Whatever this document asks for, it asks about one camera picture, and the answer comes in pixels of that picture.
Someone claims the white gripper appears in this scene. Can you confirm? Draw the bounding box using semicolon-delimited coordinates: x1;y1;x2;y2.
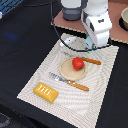
81;12;112;48

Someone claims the white toy fish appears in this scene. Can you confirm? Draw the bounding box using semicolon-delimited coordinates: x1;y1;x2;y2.
60;37;76;47

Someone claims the yellow toy bread loaf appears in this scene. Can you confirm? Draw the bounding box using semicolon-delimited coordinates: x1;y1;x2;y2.
33;82;59;103

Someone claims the light blue toy house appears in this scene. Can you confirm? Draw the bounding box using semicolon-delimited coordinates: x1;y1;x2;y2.
84;37;93;53

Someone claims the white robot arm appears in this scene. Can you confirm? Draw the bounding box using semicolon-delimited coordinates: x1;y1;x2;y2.
58;0;112;48

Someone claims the beige bowl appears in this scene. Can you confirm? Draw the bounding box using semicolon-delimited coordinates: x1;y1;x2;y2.
121;7;128;31

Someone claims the small grey pot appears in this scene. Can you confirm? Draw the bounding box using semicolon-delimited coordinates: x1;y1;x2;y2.
62;8;81;21

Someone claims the round wooden plate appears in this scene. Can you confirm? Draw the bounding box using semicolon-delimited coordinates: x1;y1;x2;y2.
59;57;87;81

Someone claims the beige woven placemat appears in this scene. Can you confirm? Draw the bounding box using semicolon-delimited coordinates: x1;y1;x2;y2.
18;40;118;128

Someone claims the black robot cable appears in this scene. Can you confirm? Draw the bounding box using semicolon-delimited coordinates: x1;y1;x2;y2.
13;0;112;53

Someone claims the knife with wooden handle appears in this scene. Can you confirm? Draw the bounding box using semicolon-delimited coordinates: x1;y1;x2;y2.
62;51;101;65

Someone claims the fork with wooden handle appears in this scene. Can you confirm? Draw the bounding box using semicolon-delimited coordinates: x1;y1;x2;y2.
49;72;89;91

